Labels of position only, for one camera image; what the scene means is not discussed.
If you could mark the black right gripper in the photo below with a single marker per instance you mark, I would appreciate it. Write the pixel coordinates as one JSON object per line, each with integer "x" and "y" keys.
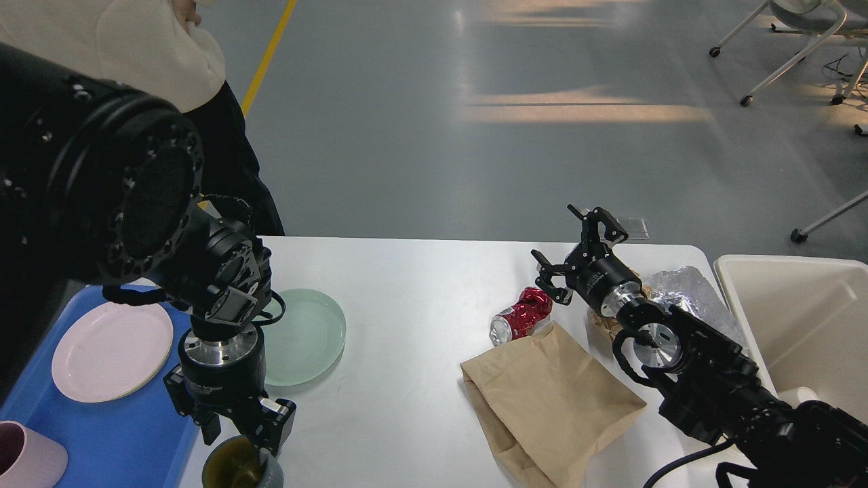
{"x": 582, "y": 270}

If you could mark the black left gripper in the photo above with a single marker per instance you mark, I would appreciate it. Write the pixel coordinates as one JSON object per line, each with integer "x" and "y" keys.
{"x": 227, "y": 378}

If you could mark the teal mug yellow inside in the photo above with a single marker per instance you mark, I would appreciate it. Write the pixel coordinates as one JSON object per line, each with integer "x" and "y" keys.
{"x": 236, "y": 462}

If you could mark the light green plate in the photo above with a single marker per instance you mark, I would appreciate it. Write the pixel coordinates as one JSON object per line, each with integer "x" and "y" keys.
{"x": 306, "y": 340}

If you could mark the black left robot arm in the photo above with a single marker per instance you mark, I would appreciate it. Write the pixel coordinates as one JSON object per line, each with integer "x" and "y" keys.
{"x": 101, "y": 184}

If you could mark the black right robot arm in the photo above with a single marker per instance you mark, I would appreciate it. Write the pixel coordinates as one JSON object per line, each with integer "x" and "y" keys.
{"x": 711, "y": 391}

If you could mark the crushed red soda can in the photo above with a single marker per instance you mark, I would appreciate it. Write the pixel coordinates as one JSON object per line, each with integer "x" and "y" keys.
{"x": 533, "y": 306}

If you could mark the blue plastic tray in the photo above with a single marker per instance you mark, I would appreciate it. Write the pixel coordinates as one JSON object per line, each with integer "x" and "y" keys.
{"x": 136, "y": 441}

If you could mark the crumpled aluminium foil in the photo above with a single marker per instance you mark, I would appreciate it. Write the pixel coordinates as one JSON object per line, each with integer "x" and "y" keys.
{"x": 688, "y": 289}

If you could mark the brown paper bag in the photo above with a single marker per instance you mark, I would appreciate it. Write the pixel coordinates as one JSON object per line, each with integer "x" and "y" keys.
{"x": 547, "y": 406}

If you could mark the pink plate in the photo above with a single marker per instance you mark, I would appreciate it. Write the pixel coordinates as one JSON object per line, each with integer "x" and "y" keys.
{"x": 112, "y": 351}

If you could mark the chair leg with caster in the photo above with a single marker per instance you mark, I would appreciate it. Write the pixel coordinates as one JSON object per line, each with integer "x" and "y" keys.
{"x": 799, "y": 235}

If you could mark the pink cup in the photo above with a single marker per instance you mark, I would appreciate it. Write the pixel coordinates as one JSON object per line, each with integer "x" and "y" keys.
{"x": 29, "y": 459}

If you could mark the white plastic bin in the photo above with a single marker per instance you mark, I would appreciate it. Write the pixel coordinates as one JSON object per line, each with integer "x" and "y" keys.
{"x": 806, "y": 322}

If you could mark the person in cream sweater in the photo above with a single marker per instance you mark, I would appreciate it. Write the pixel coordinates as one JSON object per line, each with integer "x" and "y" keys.
{"x": 158, "y": 47}

